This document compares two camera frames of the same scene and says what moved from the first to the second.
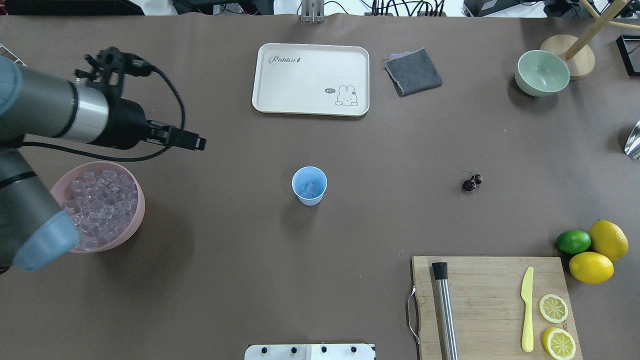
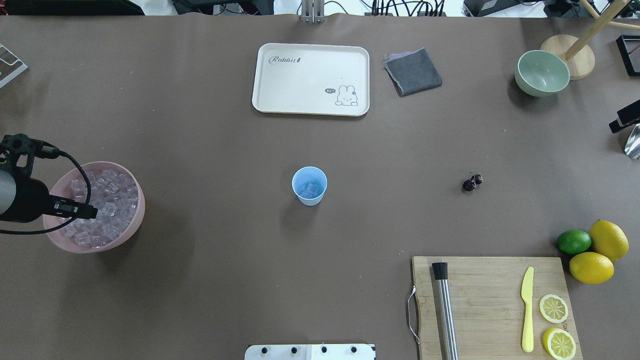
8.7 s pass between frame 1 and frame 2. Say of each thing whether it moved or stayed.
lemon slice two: stayed
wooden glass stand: stayed
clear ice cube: stayed
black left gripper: moved
